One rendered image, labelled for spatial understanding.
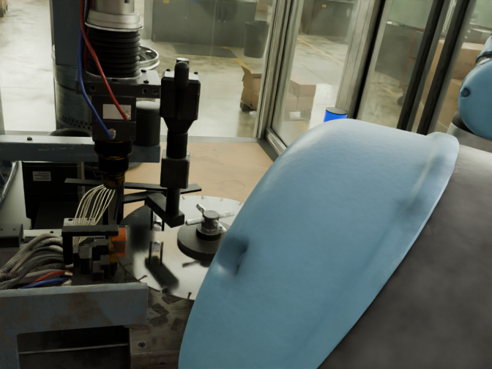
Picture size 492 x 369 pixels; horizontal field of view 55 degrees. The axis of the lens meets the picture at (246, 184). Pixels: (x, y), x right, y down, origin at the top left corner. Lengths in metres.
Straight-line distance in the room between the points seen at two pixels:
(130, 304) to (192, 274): 0.13
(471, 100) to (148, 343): 0.58
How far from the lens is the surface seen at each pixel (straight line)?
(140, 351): 0.79
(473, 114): 0.48
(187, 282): 0.75
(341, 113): 0.96
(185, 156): 0.73
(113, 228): 0.82
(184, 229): 0.86
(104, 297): 0.67
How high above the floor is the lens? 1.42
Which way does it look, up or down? 26 degrees down
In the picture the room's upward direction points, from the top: 8 degrees clockwise
